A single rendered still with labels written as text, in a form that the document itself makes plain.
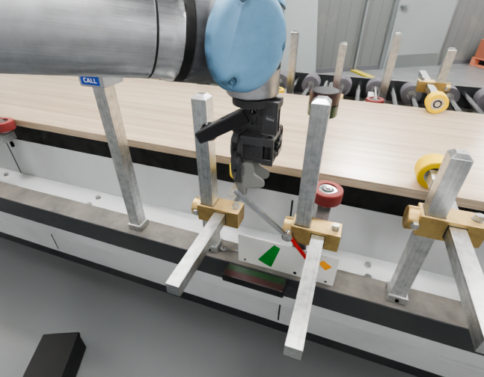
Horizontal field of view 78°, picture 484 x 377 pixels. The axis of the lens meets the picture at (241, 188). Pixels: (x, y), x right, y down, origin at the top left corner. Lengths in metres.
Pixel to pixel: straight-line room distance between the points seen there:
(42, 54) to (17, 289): 1.85
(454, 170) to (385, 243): 0.44
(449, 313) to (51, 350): 1.41
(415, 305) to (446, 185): 0.35
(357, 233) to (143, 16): 0.87
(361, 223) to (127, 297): 1.25
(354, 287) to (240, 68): 0.68
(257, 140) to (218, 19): 0.29
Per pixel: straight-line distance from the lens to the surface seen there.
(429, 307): 0.90
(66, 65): 0.27
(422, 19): 6.95
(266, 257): 0.82
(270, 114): 0.52
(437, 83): 1.72
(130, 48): 0.27
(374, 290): 0.87
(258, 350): 1.51
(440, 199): 0.68
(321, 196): 0.78
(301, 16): 5.39
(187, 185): 1.09
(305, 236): 0.74
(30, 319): 1.89
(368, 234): 1.01
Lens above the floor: 1.35
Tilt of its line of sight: 34 degrees down
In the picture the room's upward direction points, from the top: straight up
